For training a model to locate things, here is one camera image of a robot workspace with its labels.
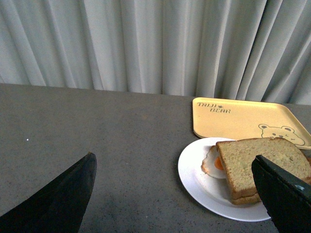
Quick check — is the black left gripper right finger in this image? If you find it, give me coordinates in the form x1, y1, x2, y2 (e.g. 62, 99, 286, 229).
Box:
251, 155, 311, 233

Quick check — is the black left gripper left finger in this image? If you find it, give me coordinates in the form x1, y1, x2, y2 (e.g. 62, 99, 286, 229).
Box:
0, 153, 97, 233

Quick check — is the bread slice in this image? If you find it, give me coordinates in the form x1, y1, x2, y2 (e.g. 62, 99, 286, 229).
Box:
216, 138, 311, 200
231, 157, 311, 205

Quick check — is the white round plate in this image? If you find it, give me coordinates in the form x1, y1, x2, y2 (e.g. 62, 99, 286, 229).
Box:
178, 137, 271, 222

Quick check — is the fake fried egg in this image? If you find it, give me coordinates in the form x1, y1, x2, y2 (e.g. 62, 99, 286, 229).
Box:
201, 146, 226, 179

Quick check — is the yellow bear tray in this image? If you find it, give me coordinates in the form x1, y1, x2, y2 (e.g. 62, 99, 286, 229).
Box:
192, 98, 311, 150

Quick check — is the grey curtain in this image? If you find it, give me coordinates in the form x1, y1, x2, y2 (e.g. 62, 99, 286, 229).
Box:
0, 0, 311, 104

